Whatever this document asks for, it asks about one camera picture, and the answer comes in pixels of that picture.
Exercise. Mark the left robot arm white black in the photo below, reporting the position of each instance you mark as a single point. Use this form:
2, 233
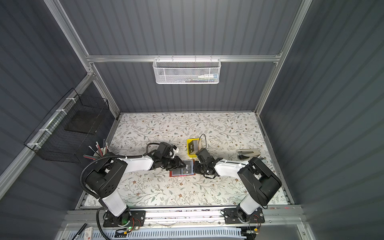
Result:
101, 177

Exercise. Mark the yellow plastic card tray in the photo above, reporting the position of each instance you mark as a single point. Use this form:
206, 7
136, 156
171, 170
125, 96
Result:
189, 151

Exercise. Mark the white pen cup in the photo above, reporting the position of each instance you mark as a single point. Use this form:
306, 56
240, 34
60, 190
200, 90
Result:
99, 151

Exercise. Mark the white wire mesh basket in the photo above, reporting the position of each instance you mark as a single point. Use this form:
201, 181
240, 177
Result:
185, 73

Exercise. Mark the white tube in basket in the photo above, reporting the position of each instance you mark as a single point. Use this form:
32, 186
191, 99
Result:
209, 77

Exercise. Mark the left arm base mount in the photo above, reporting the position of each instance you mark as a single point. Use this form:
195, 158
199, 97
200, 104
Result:
126, 219

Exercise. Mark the beige stapler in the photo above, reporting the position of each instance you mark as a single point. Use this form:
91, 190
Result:
244, 154

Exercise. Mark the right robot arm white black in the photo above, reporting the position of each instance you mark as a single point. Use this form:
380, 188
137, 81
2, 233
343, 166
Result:
259, 180

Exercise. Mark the black wire mesh basket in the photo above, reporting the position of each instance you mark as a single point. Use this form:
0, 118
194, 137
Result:
70, 135

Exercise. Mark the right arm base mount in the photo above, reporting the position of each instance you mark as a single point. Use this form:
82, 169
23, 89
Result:
238, 216

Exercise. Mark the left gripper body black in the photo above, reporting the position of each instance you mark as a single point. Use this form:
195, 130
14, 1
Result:
179, 163

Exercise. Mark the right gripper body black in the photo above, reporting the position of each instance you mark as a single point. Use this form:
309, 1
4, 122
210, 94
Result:
199, 165

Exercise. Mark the stack of cards in tray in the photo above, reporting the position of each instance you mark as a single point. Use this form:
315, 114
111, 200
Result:
195, 146

